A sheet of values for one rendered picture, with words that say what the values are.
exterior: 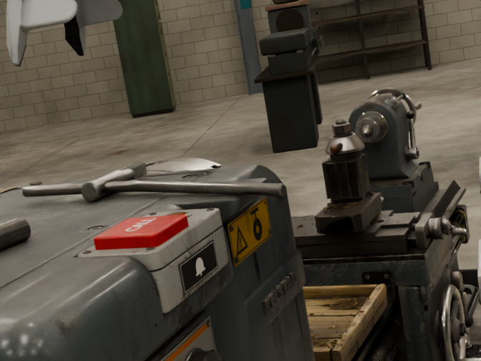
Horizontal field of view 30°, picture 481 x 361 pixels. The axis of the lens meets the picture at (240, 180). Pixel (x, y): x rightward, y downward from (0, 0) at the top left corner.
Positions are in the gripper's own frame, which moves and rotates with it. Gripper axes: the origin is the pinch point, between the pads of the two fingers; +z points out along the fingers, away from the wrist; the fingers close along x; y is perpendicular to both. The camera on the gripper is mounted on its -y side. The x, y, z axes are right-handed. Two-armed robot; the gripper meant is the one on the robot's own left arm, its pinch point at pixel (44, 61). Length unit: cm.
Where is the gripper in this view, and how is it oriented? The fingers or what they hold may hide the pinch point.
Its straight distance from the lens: 86.5
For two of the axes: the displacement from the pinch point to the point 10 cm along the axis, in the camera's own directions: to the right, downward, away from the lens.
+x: 2.0, -1.9, 9.6
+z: -0.7, 9.8, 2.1
